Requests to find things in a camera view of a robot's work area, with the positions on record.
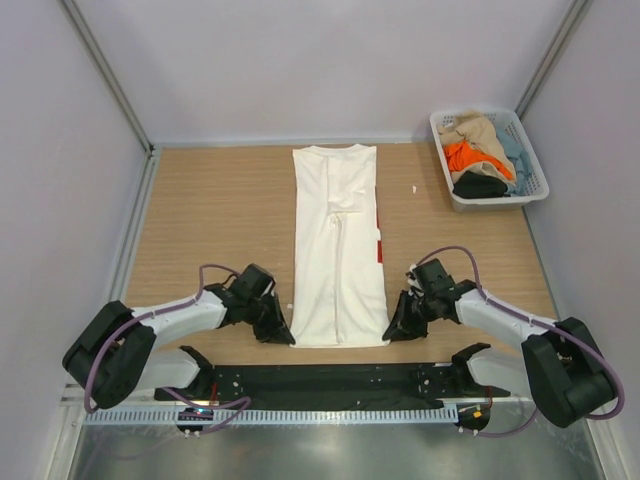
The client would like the left corner aluminium post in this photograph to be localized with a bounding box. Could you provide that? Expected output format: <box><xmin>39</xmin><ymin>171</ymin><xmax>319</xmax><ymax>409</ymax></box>
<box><xmin>59</xmin><ymin>0</ymin><xmax>155</xmax><ymax>154</ymax></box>

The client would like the white plastic basket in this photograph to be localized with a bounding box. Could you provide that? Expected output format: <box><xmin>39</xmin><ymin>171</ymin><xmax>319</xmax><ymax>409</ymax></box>
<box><xmin>430</xmin><ymin>107</ymin><xmax>549</xmax><ymax>212</ymax></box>

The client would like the white slotted cable duct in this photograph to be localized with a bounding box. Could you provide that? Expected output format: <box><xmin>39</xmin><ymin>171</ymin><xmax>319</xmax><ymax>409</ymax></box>
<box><xmin>84</xmin><ymin>404</ymin><xmax>459</xmax><ymax>426</ymax></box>

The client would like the right corner aluminium post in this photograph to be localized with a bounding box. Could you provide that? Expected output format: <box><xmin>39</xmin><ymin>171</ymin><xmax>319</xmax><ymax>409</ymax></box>
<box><xmin>515</xmin><ymin>0</ymin><xmax>594</xmax><ymax>119</ymax></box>

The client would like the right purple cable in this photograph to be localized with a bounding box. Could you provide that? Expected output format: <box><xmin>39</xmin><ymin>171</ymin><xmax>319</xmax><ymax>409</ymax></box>
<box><xmin>412</xmin><ymin>245</ymin><xmax>626</xmax><ymax>440</ymax></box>

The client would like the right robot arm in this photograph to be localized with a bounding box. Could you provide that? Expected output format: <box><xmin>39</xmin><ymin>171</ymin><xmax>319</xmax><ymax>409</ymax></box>
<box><xmin>383</xmin><ymin>259</ymin><xmax>625</xmax><ymax>428</ymax></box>

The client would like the purple cable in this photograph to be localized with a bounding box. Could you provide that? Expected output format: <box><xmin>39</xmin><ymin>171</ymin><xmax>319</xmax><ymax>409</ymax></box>
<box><xmin>83</xmin><ymin>263</ymin><xmax>254</xmax><ymax>434</ymax></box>
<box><xmin>412</xmin><ymin>245</ymin><xmax>626</xmax><ymax>440</ymax></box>

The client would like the light blue garment in basket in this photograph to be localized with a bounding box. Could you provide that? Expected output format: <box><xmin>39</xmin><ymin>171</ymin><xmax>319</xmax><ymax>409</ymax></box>
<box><xmin>496</xmin><ymin>128</ymin><xmax>532</xmax><ymax>197</ymax></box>

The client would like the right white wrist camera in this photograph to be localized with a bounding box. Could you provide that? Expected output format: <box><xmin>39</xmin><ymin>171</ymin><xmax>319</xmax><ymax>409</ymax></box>
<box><xmin>405</xmin><ymin>269</ymin><xmax>422</xmax><ymax>291</ymax></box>

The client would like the orange garment in basket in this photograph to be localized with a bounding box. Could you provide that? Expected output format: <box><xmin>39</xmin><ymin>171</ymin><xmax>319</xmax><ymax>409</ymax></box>
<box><xmin>443</xmin><ymin>141</ymin><xmax>516</xmax><ymax>182</ymax></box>

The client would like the beige garment in basket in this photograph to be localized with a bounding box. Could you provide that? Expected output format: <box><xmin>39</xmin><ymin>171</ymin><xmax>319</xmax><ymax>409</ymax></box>
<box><xmin>436</xmin><ymin>110</ymin><xmax>516</xmax><ymax>184</ymax></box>

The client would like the black garment in basket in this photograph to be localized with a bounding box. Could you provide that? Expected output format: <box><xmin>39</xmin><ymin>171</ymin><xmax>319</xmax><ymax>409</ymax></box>
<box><xmin>453</xmin><ymin>171</ymin><xmax>508</xmax><ymax>199</ymax></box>

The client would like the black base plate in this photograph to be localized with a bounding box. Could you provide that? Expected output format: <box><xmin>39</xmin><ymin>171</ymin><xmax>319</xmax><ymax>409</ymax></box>
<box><xmin>176</xmin><ymin>363</ymin><xmax>510</xmax><ymax>411</ymax></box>

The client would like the white t shirt red print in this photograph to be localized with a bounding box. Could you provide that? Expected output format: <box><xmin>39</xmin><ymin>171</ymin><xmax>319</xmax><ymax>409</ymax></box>
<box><xmin>291</xmin><ymin>144</ymin><xmax>389</xmax><ymax>348</ymax></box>

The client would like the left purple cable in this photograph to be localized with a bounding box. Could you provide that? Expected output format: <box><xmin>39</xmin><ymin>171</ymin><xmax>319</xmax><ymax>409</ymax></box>
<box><xmin>83</xmin><ymin>263</ymin><xmax>254</xmax><ymax>434</ymax></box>

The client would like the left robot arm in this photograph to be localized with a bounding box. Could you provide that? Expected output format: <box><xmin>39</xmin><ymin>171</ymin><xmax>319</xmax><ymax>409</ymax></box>
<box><xmin>62</xmin><ymin>264</ymin><xmax>296</xmax><ymax>414</ymax></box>

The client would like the corner aluminium post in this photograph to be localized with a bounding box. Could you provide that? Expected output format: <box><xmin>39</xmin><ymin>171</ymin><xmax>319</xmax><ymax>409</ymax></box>
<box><xmin>515</xmin><ymin>0</ymin><xmax>594</xmax><ymax>119</ymax></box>
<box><xmin>59</xmin><ymin>0</ymin><xmax>155</xmax><ymax>154</ymax></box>

